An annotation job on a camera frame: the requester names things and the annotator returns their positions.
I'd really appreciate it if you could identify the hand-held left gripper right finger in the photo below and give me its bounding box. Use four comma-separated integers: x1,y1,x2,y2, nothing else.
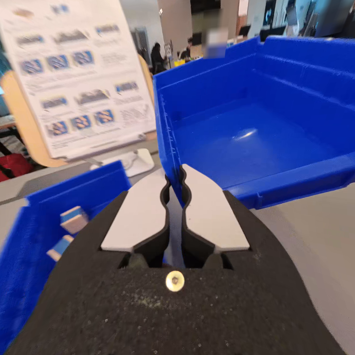
180,164,251,268

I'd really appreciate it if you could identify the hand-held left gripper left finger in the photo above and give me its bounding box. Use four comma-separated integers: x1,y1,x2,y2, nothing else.
101,170,170,268

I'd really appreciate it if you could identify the blue plastic bin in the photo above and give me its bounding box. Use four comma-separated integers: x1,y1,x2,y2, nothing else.
153,36,355,210
0,160,132,353

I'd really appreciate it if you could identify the grey desk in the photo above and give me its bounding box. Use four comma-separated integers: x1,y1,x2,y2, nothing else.
0,154,355,355

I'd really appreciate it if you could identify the red bag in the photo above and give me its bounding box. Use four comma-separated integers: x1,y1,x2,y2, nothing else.
0,153,34,182

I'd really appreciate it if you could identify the printed instruction sheet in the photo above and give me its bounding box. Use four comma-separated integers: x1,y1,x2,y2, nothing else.
0,0,157,161

